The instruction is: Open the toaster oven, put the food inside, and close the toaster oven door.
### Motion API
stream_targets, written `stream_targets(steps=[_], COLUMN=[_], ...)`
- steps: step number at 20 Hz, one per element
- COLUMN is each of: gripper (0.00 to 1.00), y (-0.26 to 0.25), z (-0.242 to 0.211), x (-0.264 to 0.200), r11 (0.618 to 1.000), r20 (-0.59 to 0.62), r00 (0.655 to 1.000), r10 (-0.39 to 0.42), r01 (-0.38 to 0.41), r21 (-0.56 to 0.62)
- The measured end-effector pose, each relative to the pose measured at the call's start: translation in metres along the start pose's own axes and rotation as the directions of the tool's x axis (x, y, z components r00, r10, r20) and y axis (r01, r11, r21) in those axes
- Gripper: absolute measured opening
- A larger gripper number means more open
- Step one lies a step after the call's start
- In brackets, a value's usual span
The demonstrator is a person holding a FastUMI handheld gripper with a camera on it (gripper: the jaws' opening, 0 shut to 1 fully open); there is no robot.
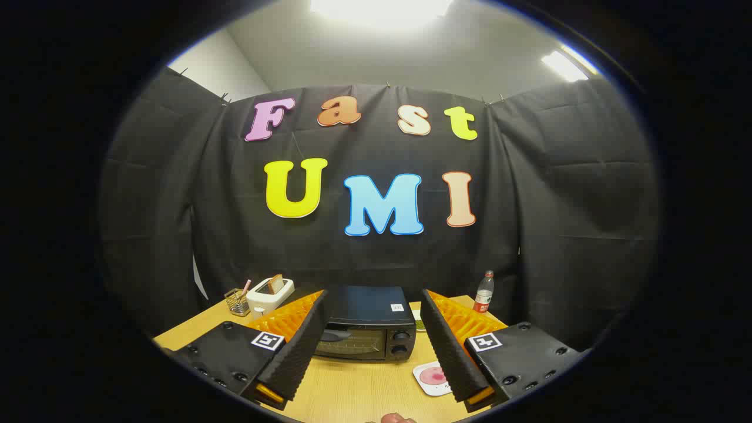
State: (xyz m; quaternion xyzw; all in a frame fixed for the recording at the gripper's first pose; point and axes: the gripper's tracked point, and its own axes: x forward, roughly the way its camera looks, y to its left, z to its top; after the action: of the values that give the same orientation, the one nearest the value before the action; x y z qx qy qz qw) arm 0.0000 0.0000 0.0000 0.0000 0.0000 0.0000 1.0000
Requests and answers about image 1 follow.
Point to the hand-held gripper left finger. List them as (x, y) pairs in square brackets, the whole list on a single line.
[(299, 352)]

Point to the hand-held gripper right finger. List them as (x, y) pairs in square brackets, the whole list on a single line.
[(446, 352)]

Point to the pink round food slice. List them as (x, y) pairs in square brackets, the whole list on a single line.
[(433, 376)]

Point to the white square plate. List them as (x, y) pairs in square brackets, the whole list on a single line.
[(418, 371)]

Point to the black toaster oven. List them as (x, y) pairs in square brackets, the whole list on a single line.
[(370, 305)]

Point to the white toaster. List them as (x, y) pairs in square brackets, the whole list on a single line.
[(267, 302)]

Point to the white divided bean tray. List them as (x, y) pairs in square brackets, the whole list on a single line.
[(419, 323)]

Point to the clear plastic water bottle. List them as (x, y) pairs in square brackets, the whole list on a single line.
[(483, 294)]

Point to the brown bread slice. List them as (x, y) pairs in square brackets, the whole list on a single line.
[(276, 284)]

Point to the pink pen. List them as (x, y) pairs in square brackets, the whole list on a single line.
[(246, 287)]

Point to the ceiling light panel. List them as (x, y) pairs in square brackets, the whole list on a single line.
[(563, 64), (382, 9)]

